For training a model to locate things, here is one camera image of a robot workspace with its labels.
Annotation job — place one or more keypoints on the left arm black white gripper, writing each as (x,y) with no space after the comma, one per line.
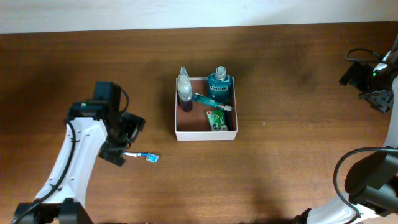
(114,150)

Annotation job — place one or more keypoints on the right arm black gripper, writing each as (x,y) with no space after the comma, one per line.
(384,102)

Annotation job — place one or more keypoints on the blue white toothbrush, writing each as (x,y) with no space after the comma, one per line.
(148,156)

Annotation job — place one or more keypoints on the purple foam soap pump bottle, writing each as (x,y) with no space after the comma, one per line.
(184,91)

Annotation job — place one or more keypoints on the green white toothpaste tube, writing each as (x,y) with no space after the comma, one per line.
(210,102)

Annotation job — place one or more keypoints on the pink white box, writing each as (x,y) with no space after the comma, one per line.
(194,125)

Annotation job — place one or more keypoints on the teal mouthwash bottle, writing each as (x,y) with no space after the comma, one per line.
(219,85)

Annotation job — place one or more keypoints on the blue disposable razor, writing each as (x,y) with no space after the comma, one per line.
(228,120)

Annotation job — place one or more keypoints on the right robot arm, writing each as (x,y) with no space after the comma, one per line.
(371,183)

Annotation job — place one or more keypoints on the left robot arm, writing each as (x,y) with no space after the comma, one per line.
(97,127)

